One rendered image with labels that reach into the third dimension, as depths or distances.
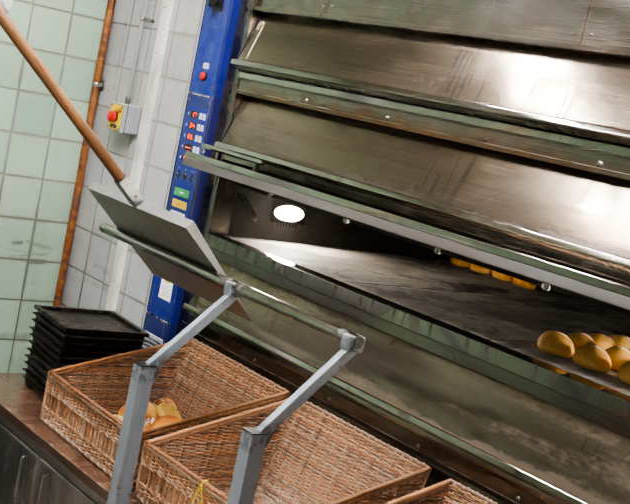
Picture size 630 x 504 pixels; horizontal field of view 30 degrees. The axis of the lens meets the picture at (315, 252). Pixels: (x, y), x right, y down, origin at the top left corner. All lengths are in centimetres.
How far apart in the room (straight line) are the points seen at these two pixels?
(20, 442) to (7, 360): 103
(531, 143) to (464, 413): 66
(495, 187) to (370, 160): 46
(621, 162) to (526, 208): 27
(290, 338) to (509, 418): 83
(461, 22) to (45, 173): 196
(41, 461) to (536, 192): 159
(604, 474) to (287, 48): 162
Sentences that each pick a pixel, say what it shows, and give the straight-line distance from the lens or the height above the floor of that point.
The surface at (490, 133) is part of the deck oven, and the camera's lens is 292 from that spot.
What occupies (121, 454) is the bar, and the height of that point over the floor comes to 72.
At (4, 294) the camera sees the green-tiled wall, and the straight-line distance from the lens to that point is 453.
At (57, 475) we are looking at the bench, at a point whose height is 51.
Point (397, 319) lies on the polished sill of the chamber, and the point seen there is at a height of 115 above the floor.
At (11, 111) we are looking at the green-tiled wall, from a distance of 441.
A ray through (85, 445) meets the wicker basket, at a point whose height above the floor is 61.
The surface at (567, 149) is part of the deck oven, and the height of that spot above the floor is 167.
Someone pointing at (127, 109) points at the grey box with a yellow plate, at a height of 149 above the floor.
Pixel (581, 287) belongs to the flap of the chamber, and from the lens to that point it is 250.
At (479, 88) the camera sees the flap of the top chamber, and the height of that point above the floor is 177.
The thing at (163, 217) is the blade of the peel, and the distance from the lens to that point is 312.
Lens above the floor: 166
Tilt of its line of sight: 7 degrees down
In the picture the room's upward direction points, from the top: 12 degrees clockwise
